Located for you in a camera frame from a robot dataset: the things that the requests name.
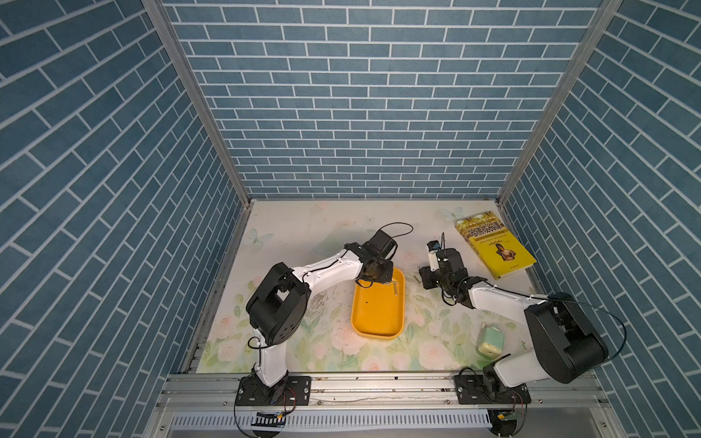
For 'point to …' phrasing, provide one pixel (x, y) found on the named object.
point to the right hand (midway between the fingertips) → (426, 270)
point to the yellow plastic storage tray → (379, 311)
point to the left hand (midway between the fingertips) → (393, 278)
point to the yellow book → (502, 252)
